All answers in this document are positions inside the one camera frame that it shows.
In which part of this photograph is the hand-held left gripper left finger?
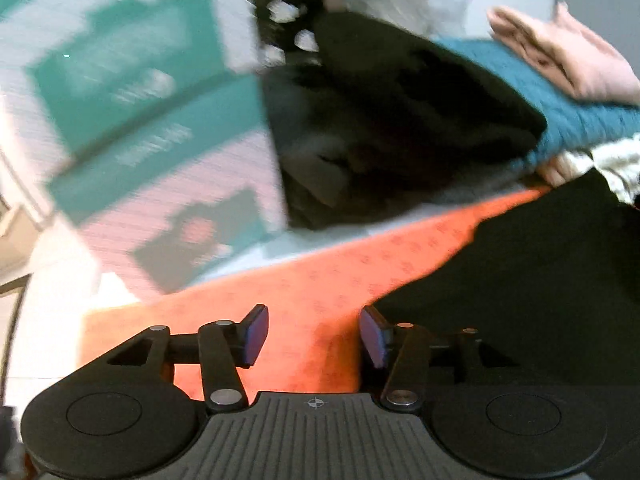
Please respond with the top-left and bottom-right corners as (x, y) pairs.
(102, 304), (270, 415)

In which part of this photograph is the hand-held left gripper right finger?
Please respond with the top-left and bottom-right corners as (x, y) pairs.
(359, 305), (521, 415)

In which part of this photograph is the black sweater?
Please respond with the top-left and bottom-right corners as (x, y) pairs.
(372, 167), (640, 396)

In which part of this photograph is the pile of black clothes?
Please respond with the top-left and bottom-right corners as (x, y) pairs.
(262, 10), (548, 231)

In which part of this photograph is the orange flower-patterned tablecloth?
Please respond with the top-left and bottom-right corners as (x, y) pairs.
(75, 185), (551, 401)

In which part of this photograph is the teal and pink box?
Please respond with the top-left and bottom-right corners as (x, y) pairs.
(0, 0), (261, 166)
(47, 75), (288, 296)

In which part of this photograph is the teal knitted sweater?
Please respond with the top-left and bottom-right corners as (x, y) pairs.
(430, 37), (640, 181)

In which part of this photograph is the white garment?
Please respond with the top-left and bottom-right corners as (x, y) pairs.
(537, 135), (640, 206)

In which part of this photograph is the dark shelf with white cups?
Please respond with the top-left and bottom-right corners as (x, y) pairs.
(247, 0), (326, 68)

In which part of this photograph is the pink garment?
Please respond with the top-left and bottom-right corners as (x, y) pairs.
(487, 2), (640, 103)

